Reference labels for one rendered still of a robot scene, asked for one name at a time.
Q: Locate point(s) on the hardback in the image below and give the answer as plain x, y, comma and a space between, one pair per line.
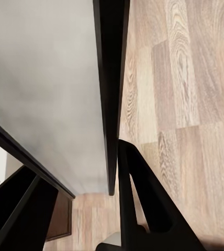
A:
62, 69

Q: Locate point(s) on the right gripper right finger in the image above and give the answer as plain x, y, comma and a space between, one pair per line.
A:
169, 231

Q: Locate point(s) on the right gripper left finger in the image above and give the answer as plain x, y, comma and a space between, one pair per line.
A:
26, 207

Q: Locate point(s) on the bench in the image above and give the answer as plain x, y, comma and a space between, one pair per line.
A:
61, 221

